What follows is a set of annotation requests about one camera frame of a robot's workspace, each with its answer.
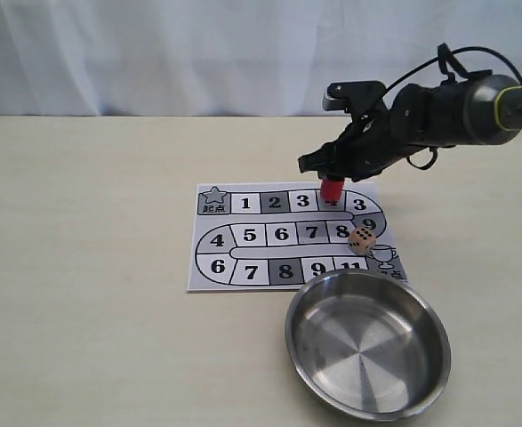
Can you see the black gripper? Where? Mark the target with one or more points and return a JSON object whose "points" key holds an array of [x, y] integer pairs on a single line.
{"points": [[419, 118]]}

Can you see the red cylinder game piece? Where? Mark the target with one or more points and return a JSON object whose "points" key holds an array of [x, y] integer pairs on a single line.
{"points": [[331, 190]]}

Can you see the wooden die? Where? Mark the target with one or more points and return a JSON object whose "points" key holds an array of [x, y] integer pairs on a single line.
{"points": [[361, 241]]}

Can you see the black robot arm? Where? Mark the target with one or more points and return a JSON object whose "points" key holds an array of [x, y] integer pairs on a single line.
{"points": [[484, 111]]}

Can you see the white paper game board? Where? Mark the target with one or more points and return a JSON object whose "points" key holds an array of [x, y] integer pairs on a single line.
{"points": [[280, 235]]}

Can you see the stainless steel bowl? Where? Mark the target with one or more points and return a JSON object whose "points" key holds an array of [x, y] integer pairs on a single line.
{"points": [[367, 346]]}

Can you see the white backdrop curtain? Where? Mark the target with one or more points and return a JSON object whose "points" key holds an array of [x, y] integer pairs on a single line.
{"points": [[229, 58]]}

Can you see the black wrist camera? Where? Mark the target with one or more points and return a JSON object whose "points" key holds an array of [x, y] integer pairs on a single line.
{"points": [[356, 98]]}

